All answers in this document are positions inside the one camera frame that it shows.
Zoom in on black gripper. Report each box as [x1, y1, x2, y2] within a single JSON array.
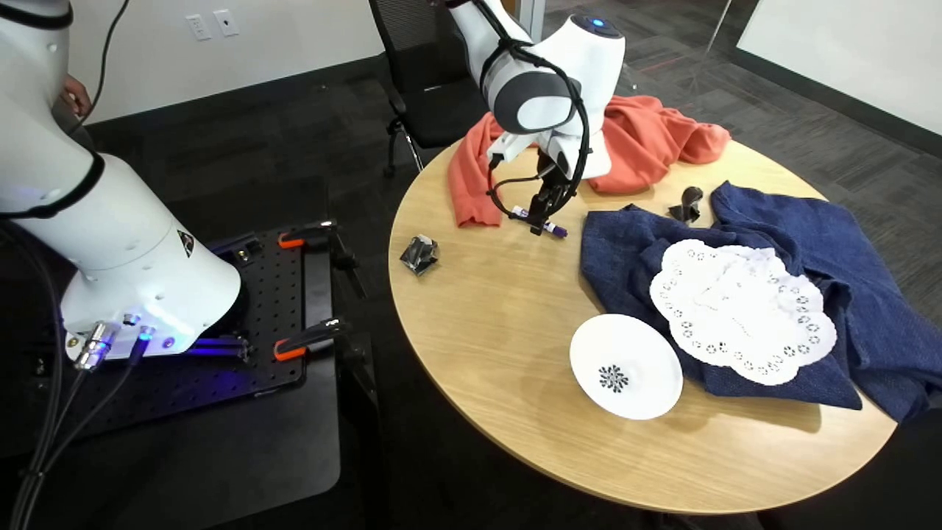
[[527, 153, 572, 224]]

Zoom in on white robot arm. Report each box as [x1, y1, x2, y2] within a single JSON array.
[[446, 0, 628, 231]]

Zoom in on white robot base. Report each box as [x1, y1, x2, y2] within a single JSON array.
[[0, 0, 240, 367]]

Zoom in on white bowl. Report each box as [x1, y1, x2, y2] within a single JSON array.
[[567, 314, 682, 420]]

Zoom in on orange cloth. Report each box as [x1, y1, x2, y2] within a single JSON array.
[[446, 93, 731, 227]]

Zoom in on small black object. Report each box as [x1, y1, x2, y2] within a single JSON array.
[[669, 186, 704, 224]]

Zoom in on small black clip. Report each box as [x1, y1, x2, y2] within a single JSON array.
[[401, 234, 439, 272]]

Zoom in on black office chair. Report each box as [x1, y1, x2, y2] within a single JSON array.
[[367, 0, 485, 177]]

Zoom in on white lace doily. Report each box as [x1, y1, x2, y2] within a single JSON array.
[[648, 237, 835, 384]]

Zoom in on orange black clamp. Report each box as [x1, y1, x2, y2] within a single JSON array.
[[270, 318, 341, 362], [276, 219, 335, 249]]

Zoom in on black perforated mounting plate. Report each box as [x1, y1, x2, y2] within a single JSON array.
[[131, 227, 343, 409]]

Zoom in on navy blue cloth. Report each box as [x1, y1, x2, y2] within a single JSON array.
[[579, 183, 942, 420]]

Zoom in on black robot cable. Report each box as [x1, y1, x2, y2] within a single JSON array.
[[469, 0, 594, 224]]

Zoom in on wall outlet plate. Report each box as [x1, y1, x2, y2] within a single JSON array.
[[186, 7, 240, 40]]

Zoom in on grey base cables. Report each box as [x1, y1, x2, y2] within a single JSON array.
[[5, 333, 149, 530]]

